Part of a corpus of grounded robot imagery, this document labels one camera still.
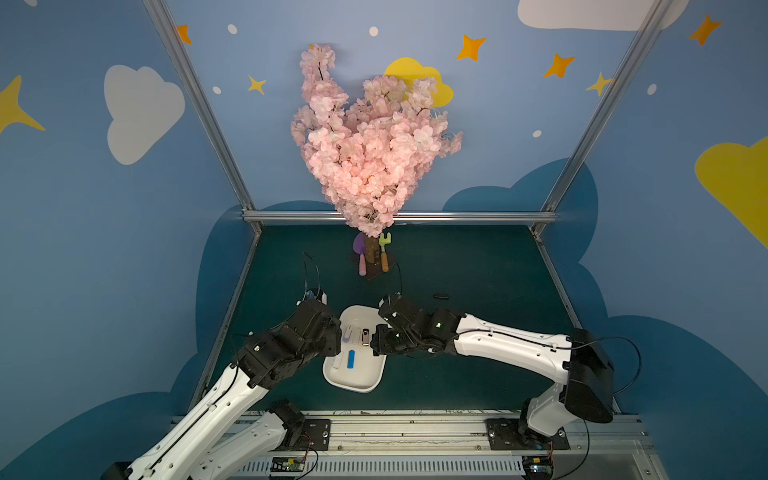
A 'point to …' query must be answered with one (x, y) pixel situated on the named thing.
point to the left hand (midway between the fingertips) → (332, 328)
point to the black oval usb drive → (441, 296)
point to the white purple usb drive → (347, 333)
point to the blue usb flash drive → (351, 359)
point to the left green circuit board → (289, 464)
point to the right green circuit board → (537, 467)
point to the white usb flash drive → (338, 362)
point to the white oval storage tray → (356, 367)
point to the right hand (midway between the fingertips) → (374, 341)
